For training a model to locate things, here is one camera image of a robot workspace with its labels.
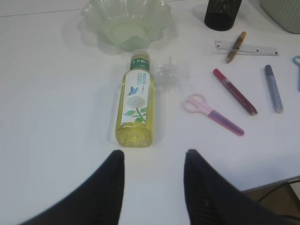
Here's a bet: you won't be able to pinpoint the gold marker pen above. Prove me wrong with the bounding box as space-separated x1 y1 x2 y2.
226 31 247 64

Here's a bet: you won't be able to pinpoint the pink purple scissors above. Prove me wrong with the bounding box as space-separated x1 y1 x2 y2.
183 93 245 136

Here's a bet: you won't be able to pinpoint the black mesh pen cup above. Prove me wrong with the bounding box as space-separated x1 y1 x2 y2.
204 0 242 31

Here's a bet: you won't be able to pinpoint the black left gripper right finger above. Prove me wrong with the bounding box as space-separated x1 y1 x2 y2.
184 149 290 225

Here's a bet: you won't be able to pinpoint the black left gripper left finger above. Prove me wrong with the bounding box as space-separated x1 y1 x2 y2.
24 150 124 225

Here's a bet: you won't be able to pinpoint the yellow tea bottle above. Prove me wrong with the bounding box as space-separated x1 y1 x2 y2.
115 50 155 148

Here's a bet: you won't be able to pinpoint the green woven plastic basket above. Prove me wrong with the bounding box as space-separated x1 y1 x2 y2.
259 0 300 34

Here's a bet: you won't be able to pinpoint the clear plastic ruler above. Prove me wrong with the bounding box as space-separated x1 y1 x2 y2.
215 41 279 56

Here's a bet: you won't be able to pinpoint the red glitter glue tube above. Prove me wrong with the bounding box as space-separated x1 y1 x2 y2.
213 68 258 115

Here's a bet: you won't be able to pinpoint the silver glitter glue tube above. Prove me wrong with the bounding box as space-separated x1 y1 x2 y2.
265 65 284 113

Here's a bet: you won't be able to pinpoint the blue capped scissors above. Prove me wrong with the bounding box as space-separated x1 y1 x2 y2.
292 55 300 92

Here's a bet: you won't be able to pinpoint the clear plastic sheet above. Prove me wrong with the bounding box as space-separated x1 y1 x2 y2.
156 57 181 94

